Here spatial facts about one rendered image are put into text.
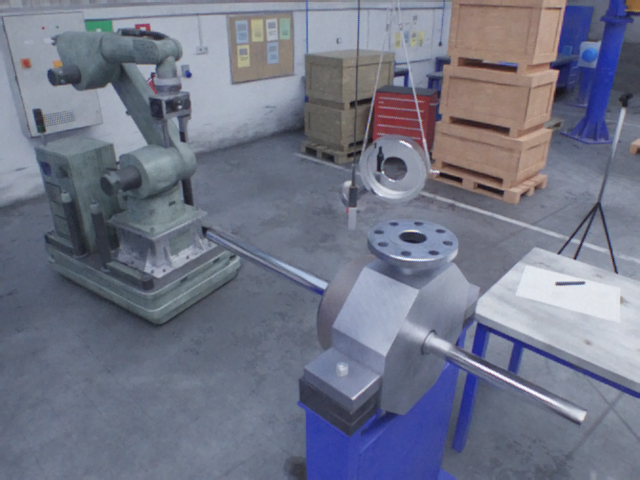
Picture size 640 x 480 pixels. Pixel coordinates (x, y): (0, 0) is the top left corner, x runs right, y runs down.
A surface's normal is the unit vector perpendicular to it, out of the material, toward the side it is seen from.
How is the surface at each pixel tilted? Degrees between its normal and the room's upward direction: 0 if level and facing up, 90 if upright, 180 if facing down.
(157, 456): 0
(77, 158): 90
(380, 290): 45
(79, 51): 62
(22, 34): 90
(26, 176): 90
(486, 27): 90
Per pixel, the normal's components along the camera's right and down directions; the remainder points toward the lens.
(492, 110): -0.71, 0.33
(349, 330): -0.48, -0.39
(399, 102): -0.42, 0.42
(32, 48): 0.72, 0.32
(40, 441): 0.00, -0.89
